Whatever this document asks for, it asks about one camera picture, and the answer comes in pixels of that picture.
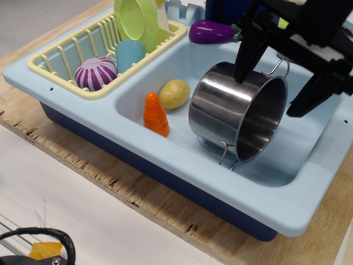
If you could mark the yellow tape piece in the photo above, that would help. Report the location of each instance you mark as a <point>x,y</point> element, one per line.
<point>43,250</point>

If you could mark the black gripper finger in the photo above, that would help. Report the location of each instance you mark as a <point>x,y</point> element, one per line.
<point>316,91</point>
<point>253,46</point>

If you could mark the orange toy carrot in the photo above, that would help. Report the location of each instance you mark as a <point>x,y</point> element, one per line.
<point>154,115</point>

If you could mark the light blue plastic cup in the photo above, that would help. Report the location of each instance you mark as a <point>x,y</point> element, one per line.
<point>128,52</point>

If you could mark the white dish in rack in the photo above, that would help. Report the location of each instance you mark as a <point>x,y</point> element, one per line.
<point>162,15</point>

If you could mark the purple toy eggplant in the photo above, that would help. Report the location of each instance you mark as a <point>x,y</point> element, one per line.
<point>208,32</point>

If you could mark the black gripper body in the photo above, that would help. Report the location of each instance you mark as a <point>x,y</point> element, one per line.
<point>311,35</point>

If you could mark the light blue toy sink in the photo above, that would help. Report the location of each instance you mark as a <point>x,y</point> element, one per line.
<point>276,193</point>

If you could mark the stainless steel pot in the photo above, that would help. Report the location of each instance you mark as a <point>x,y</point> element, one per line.
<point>238,118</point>

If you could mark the yellow toy potato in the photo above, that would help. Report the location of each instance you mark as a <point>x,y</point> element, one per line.
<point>174,94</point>

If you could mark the yellow dish drying rack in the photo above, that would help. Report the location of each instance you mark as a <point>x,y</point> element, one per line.
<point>59,61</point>

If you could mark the plywood board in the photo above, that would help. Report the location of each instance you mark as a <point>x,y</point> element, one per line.
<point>116,215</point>

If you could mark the purple striped toy bowl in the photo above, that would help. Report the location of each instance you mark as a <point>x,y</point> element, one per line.
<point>94,73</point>

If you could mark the green plastic plate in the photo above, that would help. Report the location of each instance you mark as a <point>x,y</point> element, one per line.
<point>137,20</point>

